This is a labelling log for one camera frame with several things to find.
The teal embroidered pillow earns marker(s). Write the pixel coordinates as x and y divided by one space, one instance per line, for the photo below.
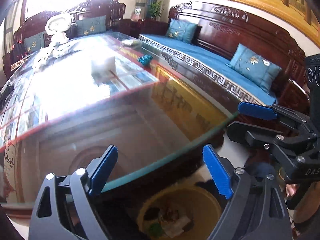
181 30
254 67

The teal embroidered pillow far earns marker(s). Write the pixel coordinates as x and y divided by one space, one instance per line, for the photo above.
181 30

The small white tissue pack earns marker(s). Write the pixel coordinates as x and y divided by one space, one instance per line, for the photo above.
131 43

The white toy robot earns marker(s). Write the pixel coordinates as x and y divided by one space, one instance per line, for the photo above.
56 27

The dark carved wooden coffee table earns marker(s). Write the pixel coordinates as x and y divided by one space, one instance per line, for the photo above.
57 120

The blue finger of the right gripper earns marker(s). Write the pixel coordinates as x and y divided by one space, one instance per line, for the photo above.
256 111

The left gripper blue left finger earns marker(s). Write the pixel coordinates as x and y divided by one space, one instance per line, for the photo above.
99 170

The white paper scrap in bin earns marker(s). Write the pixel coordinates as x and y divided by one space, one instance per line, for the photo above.
175 228

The far wooden sofa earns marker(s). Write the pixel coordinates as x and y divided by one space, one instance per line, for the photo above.
113 10

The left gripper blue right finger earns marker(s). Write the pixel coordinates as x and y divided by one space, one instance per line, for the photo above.
220 176

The yellow trash bin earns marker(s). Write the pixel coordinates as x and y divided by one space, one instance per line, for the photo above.
192 201

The snack wrappers in bin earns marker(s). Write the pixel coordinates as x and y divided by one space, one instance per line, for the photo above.
158 215

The white foam square with hole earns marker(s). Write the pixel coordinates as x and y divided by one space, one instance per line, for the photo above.
103 69

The blue white wet wipes pack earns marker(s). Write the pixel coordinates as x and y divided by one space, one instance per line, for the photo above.
65 50

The white spotted plastic bag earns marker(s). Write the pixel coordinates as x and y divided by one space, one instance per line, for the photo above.
42 58

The teal paper ball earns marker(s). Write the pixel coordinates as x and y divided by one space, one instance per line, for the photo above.
145 60

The long wooden sofa blue cushion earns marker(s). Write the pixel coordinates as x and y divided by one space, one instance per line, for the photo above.
221 29

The teal embroidered pillow near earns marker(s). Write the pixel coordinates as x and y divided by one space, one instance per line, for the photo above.
254 67

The potted plant in corner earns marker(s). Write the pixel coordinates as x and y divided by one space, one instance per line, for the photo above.
155 10

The green wrapper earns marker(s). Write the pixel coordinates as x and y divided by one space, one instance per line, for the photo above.
155 230

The person's right hand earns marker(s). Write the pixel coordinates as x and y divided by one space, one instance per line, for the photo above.
291 189

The teal pillow on far sofa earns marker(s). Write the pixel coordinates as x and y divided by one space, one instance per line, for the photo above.
90 26

